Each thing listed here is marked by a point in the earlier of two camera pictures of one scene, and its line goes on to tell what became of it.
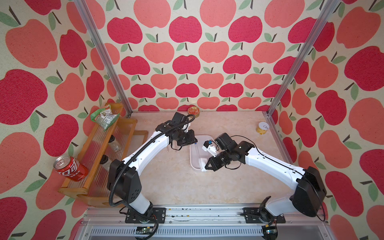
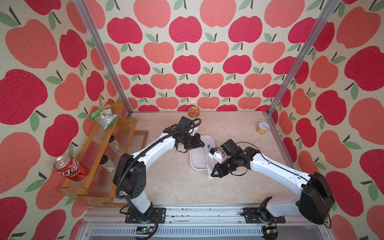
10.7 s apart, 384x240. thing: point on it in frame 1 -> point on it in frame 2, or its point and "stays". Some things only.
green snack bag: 104,117 stays
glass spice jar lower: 105,162 stays
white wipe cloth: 202,165 -> 209,172
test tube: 196,145 -> 205,155
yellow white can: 262,128 stays
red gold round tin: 194,111 stays
